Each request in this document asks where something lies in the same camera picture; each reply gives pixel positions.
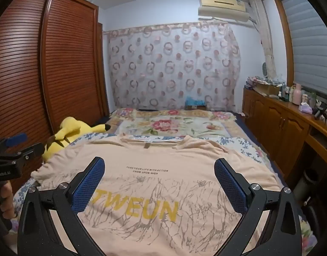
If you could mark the grey window blind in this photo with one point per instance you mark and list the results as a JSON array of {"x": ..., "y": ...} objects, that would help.
[{"x": 307, "y": 45}]

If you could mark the brown louvred wooden wardrobe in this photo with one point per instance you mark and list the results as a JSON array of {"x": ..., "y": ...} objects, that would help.
[{"x": 67, "y": 58}]

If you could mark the beige printed t-shirt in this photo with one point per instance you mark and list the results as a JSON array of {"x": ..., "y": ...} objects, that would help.
[{"x": 158, "y": 192}]

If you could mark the yellow plush toy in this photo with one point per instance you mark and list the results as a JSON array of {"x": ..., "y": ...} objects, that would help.
[{"x": 64, "y": 133}]

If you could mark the purple tissue pack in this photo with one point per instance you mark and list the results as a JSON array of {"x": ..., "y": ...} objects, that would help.
[{"x": 305, "y": 108}]

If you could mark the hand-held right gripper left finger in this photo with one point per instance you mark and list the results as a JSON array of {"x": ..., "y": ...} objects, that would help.
[{"x": 90, "y": 186}]

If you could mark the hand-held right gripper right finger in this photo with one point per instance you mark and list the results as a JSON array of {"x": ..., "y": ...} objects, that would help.
[{"x": 230, "y": 186}]

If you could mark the long wooden cabinet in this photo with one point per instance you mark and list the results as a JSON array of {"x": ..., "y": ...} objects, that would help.
[{"x": 275, "y": 120}]

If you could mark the cream wall air conditioner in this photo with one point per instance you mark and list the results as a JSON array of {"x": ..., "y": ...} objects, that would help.
[{"x": 222, "y": 8}]

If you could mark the floral plush blanket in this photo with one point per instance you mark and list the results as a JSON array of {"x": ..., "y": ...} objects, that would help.
[{"x": 174, "y": 124}]

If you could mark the fabric wrapped pipe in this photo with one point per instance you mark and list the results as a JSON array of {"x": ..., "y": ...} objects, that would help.
[{"x": 268, "y": 50}]

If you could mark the grey waste bin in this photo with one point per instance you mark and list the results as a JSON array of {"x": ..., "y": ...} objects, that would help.
[{"x": 307, "y": 184}]

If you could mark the pile of packets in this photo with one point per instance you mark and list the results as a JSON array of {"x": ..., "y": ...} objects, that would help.
[{"x": 262, "y": 80}]

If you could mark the row of cosmetic bottles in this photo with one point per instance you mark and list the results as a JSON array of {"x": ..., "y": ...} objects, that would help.
[{"x": 284, "y": 93}]

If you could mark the blue floral quilt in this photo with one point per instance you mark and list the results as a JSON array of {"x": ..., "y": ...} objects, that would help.
[{"x": 248, "y": 146}]

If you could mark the person's left hand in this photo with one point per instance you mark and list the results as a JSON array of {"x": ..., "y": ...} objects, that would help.
[{"x": 6, "y": 200}]

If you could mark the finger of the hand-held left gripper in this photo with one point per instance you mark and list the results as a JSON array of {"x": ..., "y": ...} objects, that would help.
[
  {"x": 32, "y": 150},
  {"x": 16, "y": 139}
]

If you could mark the pink bottle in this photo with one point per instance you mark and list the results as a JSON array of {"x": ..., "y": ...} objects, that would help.
[{"x": 296, "y": 94}]

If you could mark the wooden window frame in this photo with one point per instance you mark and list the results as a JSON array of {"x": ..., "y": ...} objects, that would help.
[{"x": 282, "y": 37}]

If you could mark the grey oval object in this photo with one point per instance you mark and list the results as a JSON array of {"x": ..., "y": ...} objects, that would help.
[{"x": 265, "y": 68}]

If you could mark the open cardboard box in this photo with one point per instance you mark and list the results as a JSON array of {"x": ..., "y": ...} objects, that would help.
[{"x": 267, "y": 88}]

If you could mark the dark desk gadgets pile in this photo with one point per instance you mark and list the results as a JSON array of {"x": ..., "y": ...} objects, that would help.
[{"x": 323, "y": 114}]

